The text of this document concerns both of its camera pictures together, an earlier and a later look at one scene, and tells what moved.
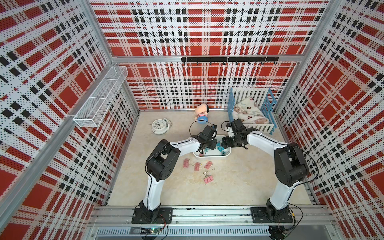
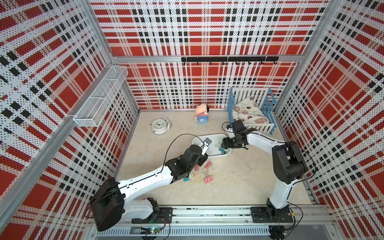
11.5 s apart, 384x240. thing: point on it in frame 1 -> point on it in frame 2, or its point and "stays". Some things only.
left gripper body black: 211,143 -> 199,162
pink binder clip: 208,164 stays
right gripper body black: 232,141 stays
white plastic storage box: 219,151 stays
